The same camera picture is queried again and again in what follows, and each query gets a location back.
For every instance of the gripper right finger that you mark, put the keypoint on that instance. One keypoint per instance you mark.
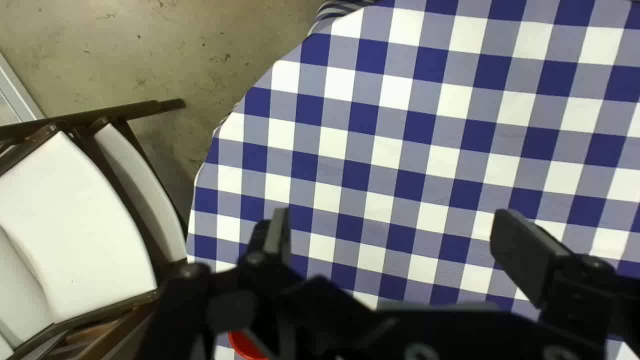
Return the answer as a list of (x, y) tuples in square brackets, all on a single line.
[(545, 265)]

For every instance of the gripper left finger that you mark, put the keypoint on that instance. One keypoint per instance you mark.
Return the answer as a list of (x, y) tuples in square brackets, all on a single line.
[(272, 265)]

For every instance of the red round object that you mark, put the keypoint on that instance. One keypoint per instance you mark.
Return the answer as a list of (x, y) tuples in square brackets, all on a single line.
[(244, 347)]

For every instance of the blue white checkered tablecloth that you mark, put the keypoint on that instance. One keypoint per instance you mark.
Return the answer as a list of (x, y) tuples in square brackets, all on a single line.
[(425, 150)]

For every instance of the dark wooden chair white cushion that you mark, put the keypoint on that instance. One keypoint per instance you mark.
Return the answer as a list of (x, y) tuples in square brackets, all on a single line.
[(75, 235)]

